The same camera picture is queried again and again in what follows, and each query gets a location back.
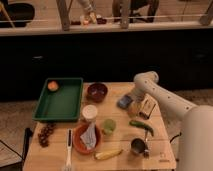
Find blue sponge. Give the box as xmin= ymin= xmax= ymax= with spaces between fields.
xmin=117 ymin=95 xmax=132 ymax=109

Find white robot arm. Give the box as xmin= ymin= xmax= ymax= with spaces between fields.
xmin=130 ymin=71 xmax=213 ymax=171

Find green plastic cup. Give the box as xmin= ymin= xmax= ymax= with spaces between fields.
xmin=102 ymin=119 xmax=116 ymax=135

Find metal measuring cup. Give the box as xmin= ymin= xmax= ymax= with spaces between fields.
xmin=131 ymin=138 xmax=145 ymax=155

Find white paper cup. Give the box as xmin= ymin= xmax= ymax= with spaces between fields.
xmin=82 ymin=105 xmax=98 ymax=122

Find small wooden box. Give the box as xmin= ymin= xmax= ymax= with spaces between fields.
xmin=139 ymin=96 xmax=156 ymax=120

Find green chili pepper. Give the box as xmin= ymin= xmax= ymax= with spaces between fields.
xmin=129 ymin=120 xmax=154 ymax=136

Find dark red bowl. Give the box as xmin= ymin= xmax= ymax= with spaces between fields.
xmin=87 ymin=83 xmax=108 ymax=103

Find metal fork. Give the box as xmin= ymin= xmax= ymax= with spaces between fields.
xmin=144 ymin=130 xmax=149 ymax=158

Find grey folded cloth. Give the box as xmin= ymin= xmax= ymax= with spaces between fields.
xmin=80 ymin=123 xmax=97 ymax=150

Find orange plate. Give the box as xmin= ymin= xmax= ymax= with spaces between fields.
xmin=73 ymin=123 xmax=102 ymax=155

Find green plastic tray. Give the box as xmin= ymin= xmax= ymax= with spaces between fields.
xmin=33 ymin=78 xmax=83 ymax=122

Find orange fruit in tray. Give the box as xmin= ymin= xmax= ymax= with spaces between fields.
xmin=47 ymin=81 xmax=59 ymax=92

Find bunch of dark grapes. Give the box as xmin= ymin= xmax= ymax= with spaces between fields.
xmin=38 ymin=123 xmax=56 ymax=147

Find black floor cable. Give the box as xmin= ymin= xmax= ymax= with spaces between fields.
xmin=169 ymin=132 xmax=182 ymax=144

